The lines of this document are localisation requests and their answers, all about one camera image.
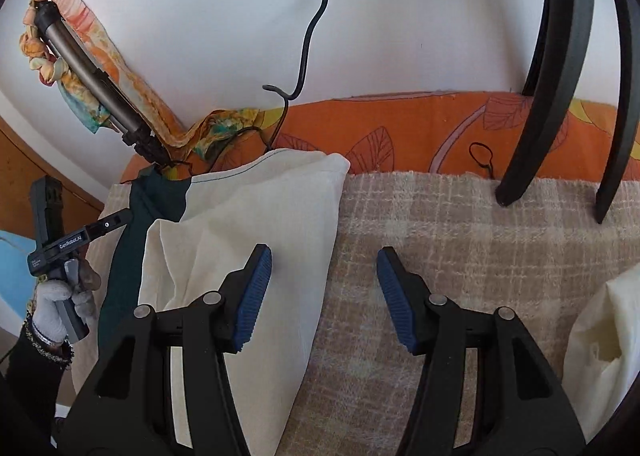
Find beige plaid blanket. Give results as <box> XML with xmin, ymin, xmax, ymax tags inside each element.
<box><xmin>72</xmin><ymin>168</ymin><xmax>640</xmax><ymax>456</ymax></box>

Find black power cable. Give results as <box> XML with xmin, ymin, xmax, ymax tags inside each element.
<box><xmin>172</xmin><ymin>0</ymin><xmax>357</xmax><ymax>174</ymax></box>

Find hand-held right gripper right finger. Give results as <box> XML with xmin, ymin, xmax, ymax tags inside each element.
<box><xmin>376</xmin><ymin>246</ymin><xmax>586</xmax><ymax>456</ymax></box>

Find dark green cream printed t-shirt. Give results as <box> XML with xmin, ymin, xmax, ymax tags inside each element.
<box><xmin>72</xmin><ymin>148</ymin><xmax>352</xmax><ymax>456</ymax></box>

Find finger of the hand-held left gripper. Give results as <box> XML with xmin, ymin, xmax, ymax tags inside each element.
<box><xmin>29</xmin><ymin>176</ymin><xmax>64</xmax><ymax>250</ymax></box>
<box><xmin>84</xmin><ymin>208</ymin><xmax>134</xmax><ymax>240</ymax></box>

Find white crumpled cloth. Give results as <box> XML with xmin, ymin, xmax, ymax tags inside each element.
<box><xmin>562</xmin><ymin>276</ymin><xmax>640</xmax><ymax>447</ymax></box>

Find beaded bracelet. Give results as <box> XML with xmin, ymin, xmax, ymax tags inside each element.
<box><xmin>22</xmin><ymin>313</ymin><xmax>76</xmax><ymax>369</ymax></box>

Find thin black cord loop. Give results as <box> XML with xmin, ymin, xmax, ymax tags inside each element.
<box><xmin>468</xmin><ymin>141</ymin><xmax>497</xmax><ymax>179</ymax></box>

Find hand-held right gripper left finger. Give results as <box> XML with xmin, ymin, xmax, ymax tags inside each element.
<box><xmin>62</xmin><ymin>243</ymin><xmax>273</xmax><ymax>456</ymax></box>

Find person's left forearm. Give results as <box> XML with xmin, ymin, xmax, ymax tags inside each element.
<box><xmin>0</xmin><ymin>321</ymin><xmax>76</xmax><ymax>443</ymax></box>

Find brown wooden door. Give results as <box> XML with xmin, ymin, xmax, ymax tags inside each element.
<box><xmin>0</xmin><ymin>115</ymin><xmax>107</xmax><ymax>233</ymax></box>

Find long orange floral scarf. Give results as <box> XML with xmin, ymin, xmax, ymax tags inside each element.
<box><xmin>31</xmin><ymin>0</ymin><xmax>283</xmax><ymax>160</ymax></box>

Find ring light on black tripod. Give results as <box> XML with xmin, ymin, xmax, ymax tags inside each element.
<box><xmin>495</xmin><ymin>0</ymin><xmax>640</xmax><ymax>225</ymax></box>

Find knotted peach teal scarf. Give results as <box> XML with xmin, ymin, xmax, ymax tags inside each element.
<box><xmin>19</xmin><ymin>26</ymin><xmax>115</xmax><ymax>135</ymax></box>

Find silver folded tripod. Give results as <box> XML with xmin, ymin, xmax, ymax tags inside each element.
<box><xmin>31</xmin><ymin>1</ymin><xmax>173</xmax><ymax>168</ymax></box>

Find orange leaf print bed sheet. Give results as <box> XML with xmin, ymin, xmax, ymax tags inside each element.
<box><xmin>119</xmin><ymin>91</ymin><xmax>640</xmax><ymax>185</ymax></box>

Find person's left hand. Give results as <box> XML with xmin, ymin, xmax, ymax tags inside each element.
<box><xmin>30</xmin><ymin>258</ymin><xmax>102</xmax><ymax>343</ymax></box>

